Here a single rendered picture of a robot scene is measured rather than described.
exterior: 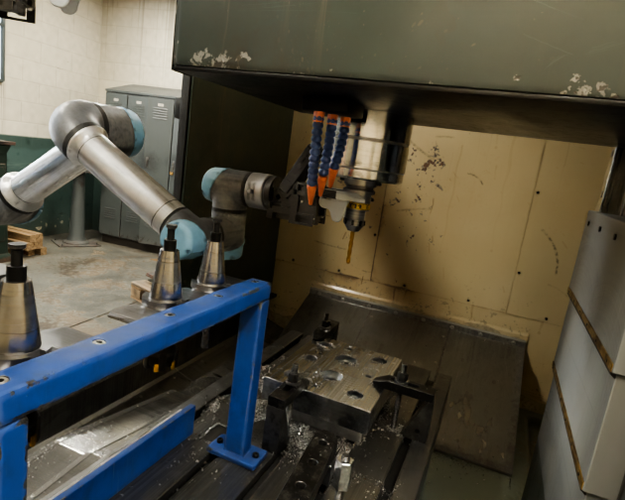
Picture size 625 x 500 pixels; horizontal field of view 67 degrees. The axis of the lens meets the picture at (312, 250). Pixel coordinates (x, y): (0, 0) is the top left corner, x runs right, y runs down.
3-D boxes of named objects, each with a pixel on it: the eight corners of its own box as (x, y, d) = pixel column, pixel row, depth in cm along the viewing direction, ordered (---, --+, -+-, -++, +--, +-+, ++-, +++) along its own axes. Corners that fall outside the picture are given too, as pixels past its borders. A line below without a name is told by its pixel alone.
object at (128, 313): (100, 315, 60) (100, 311, 60) (130, 306, 65) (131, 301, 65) (143, 330, 58) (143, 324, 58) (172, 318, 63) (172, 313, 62)
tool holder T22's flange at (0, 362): (7, 391, 43) (7, 366, 42) (-40, 372, 44) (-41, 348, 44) (64, 365, 48) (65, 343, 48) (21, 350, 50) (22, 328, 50)
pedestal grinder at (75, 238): (59, 247, 545) (62, 147, 523) (51, 240, 571) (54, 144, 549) (101, 246, 577) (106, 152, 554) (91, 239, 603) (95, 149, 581)
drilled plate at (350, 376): (261, 398, 98) (264, 376, 97) (313, 352, 125) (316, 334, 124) (366, 436, 90) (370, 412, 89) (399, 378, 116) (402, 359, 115)
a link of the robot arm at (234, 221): (190, 258, 99) (193, 206, 97) (219, 251, 110) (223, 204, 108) (222, 265, 97) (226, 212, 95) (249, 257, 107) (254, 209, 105)
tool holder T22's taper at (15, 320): (10, 359, 43) (11, 290, 42) (-24, 347, 45) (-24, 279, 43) (52, 343, 47) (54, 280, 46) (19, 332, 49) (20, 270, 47)
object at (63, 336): (18, 342, 50) (18, 335, 50) (61, 328, 55) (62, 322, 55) (65, 361, 48) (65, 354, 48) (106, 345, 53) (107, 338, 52)
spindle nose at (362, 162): (400, 186, 81) (412, 114, 79) (311, 173, 85) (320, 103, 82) (405, 184, 97) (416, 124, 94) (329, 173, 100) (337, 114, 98)
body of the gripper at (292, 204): (328, 224, 99) (277, 215, 103) (333, 183, 97) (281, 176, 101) (314, 227, 92) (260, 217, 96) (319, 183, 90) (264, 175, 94)
